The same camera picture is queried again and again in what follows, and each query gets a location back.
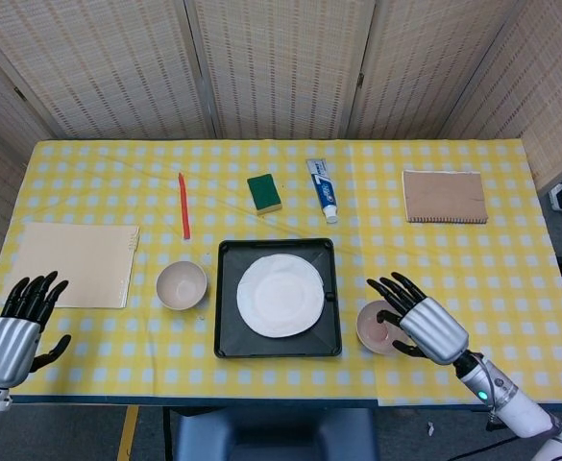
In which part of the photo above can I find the beige file folder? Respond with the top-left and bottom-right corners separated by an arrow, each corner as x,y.
13,222 -> 141,310

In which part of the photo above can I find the yellow white checked tablecloth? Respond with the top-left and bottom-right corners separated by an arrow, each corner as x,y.
0,138 -> 562,407

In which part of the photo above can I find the green yellow sponge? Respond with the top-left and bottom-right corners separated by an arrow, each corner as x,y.
246,175 -> 283,215

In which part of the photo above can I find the red pen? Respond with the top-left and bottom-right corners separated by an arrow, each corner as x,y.
178,172 -> 192,241

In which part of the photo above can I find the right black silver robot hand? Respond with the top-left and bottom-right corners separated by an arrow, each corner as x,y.
366,272 -> 470,366

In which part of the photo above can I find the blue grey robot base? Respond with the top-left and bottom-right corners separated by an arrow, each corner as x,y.
172,407 -> 378,461

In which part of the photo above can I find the blue white toothpaste tube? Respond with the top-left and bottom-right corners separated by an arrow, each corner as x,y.
305,158 -> 339,225

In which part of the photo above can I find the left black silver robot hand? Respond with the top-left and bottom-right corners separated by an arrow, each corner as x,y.
0,271 -> 73,388

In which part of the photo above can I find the white paper plate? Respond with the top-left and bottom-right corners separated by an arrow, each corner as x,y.
235,254 -> 325,339

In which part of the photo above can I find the woven folding screen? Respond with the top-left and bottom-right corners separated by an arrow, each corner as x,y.
0,0 -> 562,270

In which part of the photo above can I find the beige bowl with pink stain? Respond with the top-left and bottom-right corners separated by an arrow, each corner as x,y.
355,300 -> 414,355

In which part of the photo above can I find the black square plastic tray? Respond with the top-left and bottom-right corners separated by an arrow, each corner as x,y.
213,238 -> 343,359

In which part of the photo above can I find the brown spiral notebook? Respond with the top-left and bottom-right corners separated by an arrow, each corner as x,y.
402,169 -> 491,225

